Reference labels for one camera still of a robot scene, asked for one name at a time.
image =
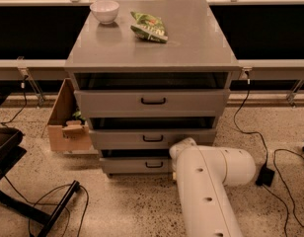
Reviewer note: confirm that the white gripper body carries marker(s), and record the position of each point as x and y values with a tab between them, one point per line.
179	147

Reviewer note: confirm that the grey bottom drawer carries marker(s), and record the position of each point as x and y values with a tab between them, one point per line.
136	165

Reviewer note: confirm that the grey drawer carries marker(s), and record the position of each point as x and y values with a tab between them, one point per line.
148	138
136	165
151	103

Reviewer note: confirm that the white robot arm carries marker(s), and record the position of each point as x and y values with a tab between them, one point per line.
202	174

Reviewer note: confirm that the grey middle drawer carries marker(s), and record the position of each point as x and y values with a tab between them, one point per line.
148	138

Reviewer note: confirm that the grey top drawer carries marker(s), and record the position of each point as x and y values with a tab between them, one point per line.
151	103

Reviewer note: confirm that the grey drawer cabinet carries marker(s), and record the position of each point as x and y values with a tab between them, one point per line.
196	57

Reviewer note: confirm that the black power adapter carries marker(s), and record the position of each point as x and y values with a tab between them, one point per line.
265	176

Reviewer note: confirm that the cardboard box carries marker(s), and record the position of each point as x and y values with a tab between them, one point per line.
65	132

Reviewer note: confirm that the green chip bag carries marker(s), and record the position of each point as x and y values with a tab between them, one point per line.
148	27

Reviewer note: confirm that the white bowl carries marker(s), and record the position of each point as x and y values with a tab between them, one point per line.
105	11

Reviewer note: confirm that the black chair base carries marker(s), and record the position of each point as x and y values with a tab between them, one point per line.
41	177

